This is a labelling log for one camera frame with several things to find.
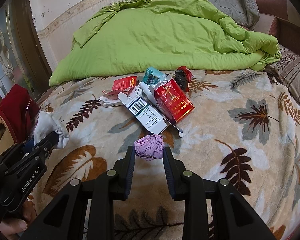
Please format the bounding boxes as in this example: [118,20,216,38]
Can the striped brown pillow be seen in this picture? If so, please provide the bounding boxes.
[265,45,300,105]

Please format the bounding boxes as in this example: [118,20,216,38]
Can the red cloth garment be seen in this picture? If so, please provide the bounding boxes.
[0,84,40,144]

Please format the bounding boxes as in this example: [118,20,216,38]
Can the black red wrapper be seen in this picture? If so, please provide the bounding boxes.
[174,66,193,92]

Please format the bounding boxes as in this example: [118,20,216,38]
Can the leaf pattern fleece blanket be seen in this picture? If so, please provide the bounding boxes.
[29,70,300,239]

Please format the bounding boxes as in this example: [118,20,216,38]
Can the red cigarette pack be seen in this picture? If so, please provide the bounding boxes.
[154,76,195,124]

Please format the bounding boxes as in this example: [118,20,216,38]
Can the green duvet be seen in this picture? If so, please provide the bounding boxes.
[49,0,281,86]

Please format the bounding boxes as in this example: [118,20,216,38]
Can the teal small packet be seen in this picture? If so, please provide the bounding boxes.
[142,67,167,85]

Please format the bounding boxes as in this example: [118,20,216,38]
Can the person's left hand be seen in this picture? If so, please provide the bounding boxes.
[0,200,37,239]

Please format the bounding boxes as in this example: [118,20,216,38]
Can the white barcode medicine box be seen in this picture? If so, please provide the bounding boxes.
[118,86,183,138]

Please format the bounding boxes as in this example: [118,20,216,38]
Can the purple paper ball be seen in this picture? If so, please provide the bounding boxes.
[133,134,165,161]

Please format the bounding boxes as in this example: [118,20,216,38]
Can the dark wooden door frame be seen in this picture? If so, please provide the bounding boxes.
[0,0,52,102]

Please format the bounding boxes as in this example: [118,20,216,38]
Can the white tissue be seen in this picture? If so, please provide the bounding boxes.
[33,111,70,150]

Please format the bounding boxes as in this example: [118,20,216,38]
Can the white dropper bottle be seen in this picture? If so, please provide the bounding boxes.
[139,81,157,105]

